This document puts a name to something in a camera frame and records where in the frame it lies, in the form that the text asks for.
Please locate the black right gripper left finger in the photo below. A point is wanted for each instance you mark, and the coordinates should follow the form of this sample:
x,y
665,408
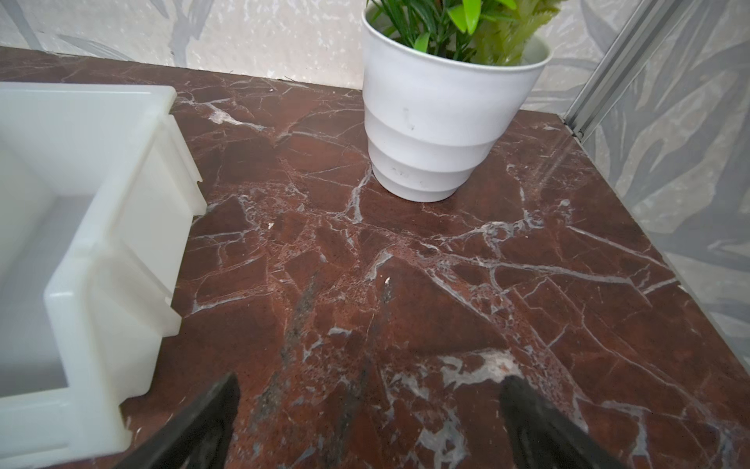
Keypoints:
x,y
198,437

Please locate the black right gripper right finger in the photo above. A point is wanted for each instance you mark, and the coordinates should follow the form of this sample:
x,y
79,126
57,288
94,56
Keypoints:
x,y
541,436

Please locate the white right bin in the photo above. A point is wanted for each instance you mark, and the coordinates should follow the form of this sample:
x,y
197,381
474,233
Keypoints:
x,y
98,195

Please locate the white plant pot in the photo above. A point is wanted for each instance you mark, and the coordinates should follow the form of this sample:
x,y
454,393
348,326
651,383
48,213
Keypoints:
x,y
429,121

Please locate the green artificial plant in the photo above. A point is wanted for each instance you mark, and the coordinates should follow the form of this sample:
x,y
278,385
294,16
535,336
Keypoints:
x,y
488,32

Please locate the aluminium frame post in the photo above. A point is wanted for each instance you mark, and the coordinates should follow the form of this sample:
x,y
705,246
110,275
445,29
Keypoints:
x,y
630,51

